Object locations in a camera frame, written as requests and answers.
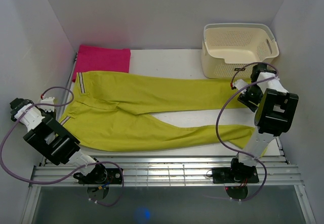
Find yellow-green trousers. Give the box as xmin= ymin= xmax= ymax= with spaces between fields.
xmin=60 ymin=71 xmax=255 ymax=152

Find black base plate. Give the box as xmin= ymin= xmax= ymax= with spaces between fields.
xmin=73 ymin=165 xmax=122 ymax=201
xmin=206 ymin=167 xmax=259 ymax=201

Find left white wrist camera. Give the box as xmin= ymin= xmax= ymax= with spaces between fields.
xmin=40 ymin=96 xmax=56 ymax=105

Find cream perforated plastic basket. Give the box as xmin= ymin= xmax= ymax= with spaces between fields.
xmin=201 ymin=23 xmax=279 ymax=79

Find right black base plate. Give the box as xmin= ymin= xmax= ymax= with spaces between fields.
xmin=206 ymin=167 xmax=259 ymax=201

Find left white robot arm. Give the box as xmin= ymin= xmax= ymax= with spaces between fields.
xmin=10 ymin=97 xmax=108 ymax=184

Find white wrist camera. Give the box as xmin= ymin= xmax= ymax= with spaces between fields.
xmin=40 ymin=96 xmax=56 ymax=105
xmin=231 ymin=79 xmax=250 ymax=92

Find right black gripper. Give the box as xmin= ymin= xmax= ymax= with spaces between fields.
xmin=237 ymin=83 xmax=264 ymax=113

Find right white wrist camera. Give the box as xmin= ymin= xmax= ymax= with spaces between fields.
xmin=231 ymin=79 xmax=250 ymax=92

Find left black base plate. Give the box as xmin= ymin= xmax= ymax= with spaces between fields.
xmin=73 ymin=165 xmax=122 ymax=201

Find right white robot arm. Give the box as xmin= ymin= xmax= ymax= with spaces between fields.
xmin=228 ymin=63 xmax=299 ymax=183

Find aluminium rail frame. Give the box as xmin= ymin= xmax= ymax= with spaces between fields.
xmin=21 ymin=151 xmax=316 ymax=223

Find folded pink trousers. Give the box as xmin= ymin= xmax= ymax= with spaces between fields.
xmin=72 ymin=45 xmax=131 ymax=82

